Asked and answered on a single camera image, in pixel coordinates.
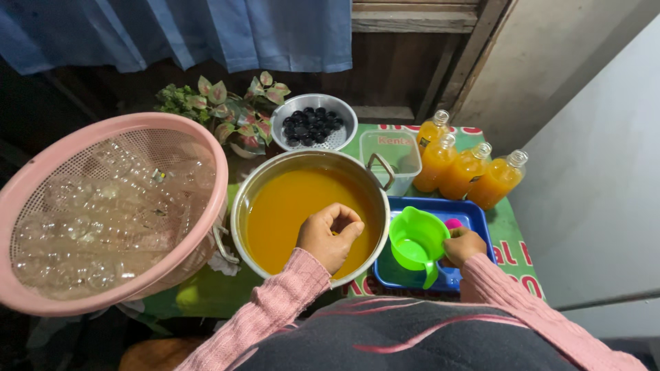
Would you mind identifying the person's right hand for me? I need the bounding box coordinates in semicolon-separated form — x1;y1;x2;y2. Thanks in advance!
442;227;488;269

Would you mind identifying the person's left hand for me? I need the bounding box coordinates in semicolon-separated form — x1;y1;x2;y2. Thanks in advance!
296;202;365;276

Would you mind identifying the green plastic jug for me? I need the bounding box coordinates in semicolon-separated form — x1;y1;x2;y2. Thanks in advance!
388;205;452;291

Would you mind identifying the blue plastic tray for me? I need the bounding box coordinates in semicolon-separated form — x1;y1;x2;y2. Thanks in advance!
372;196;497;293

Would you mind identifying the orange juice bottle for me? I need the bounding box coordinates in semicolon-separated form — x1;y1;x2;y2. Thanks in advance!
416;109;451;156
439;142;493;201
413;133;458;193
466;149;529;211

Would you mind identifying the person's dark striped torso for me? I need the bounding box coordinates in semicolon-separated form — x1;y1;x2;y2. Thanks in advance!
231;296;584;371

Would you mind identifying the clear plastic container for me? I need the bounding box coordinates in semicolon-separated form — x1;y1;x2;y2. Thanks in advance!
359;129;423;198

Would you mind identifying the metal colander bowl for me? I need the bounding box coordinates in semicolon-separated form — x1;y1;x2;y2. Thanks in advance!
269;93;359;152

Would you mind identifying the orange juice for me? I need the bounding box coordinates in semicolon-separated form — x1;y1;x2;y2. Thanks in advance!
246;167;382;280

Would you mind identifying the heap of black bottle caps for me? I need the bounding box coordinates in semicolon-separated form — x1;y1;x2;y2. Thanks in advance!
283;106;344;147

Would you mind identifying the large metal pot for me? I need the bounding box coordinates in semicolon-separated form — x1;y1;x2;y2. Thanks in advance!
213;149;396;289

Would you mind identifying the white crumpled cloth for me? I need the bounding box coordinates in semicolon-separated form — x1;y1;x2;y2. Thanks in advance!
207;249;241;277

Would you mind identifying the green printed table cover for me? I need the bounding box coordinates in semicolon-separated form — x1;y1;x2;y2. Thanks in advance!
141;123;547;318

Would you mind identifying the potted pink-green leaf plant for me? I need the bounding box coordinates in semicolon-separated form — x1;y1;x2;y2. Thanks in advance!
154;70;292;159

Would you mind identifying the brown wooden stool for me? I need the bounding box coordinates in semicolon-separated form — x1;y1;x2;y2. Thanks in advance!
118;337;208;371

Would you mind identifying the blue curtain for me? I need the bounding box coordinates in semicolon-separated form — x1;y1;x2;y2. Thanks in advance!
0;0;354;76

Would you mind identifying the pile of clear empty bottles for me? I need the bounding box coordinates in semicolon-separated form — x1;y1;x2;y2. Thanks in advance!
11;138;218;301

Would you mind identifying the pink plastic basket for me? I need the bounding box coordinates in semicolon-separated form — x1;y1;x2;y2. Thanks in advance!
0;112;230;317

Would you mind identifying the wooden window frame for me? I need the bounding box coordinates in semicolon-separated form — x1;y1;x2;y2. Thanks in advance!
351;0;518;125

